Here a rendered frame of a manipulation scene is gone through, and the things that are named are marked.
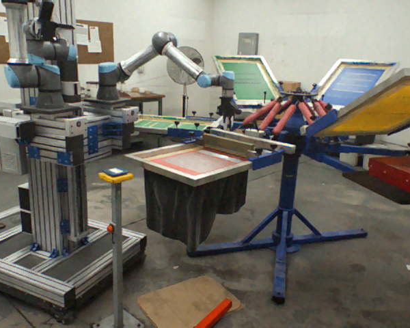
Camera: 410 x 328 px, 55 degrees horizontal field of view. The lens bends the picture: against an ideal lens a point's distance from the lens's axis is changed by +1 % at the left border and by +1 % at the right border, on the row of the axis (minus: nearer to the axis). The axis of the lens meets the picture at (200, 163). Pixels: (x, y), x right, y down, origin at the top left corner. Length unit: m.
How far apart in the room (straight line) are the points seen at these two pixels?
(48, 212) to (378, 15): 5.22
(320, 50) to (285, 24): 0.80
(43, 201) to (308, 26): 5.25
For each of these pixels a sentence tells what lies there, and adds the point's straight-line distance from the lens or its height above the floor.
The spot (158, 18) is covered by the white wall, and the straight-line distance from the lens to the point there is 7.07.
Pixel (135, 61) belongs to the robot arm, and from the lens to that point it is 2.69.
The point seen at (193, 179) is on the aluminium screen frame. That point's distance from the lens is 1.91.
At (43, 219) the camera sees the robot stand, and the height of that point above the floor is 0.47.
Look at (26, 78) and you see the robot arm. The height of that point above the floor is 1.42.
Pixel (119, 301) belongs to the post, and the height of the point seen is 0.19.
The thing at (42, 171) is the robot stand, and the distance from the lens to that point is 2.71.
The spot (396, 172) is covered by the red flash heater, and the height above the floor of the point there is 1.08.
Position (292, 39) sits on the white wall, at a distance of 7.02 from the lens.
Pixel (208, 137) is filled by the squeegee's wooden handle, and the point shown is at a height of 1.04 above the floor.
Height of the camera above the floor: 1.60
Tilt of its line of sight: 16 degrees down
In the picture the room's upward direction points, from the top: 2 degrees clockwise
